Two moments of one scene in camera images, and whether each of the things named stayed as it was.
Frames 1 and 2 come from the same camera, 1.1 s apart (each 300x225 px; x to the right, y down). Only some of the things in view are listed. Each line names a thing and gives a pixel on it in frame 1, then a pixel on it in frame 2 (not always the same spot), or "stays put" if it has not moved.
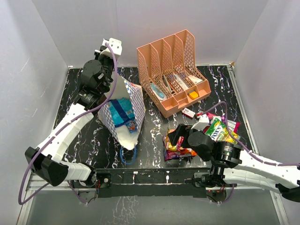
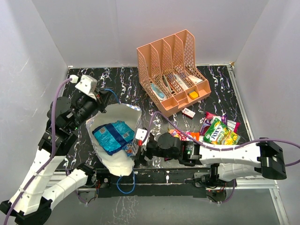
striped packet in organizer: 181,81 stays put
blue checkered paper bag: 124,115 → 111,132
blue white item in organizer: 158,92 stays put
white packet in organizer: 195,79 stays put
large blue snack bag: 121,110 → 111,137
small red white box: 188,113 stays put
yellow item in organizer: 193,94 stays put
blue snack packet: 132,126 → 129,148
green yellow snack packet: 217,131 stays put
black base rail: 151,183 stays put
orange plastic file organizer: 168,73 stays put
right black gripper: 181,130 → 146,152
